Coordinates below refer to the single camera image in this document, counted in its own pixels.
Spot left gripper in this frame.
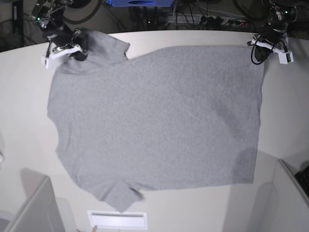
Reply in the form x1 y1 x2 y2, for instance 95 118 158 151
252 25 287 62

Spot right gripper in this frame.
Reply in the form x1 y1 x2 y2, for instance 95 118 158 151
43 24 84 55

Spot grey T-shirt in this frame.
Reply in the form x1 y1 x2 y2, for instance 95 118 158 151
47 31 264 212

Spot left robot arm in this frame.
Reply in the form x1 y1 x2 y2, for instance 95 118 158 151
247 1 297 65

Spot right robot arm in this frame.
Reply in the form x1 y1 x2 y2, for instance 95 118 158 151
30 0 82 55

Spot blue box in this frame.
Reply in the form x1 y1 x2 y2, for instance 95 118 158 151
106 0 174 7

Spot black keyboard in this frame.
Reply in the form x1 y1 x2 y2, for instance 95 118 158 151
295 166 309 196

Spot grey partition panel right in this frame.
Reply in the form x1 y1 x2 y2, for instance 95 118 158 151
255 158 309 232

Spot grey partition panel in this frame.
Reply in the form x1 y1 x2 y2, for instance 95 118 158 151
0 169 65 232
255 158 309 232

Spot grey partition panel left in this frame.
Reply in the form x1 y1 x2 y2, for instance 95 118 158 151
0 169 65 232

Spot white table slot plate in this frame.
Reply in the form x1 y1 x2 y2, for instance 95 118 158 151
87 210 148 230

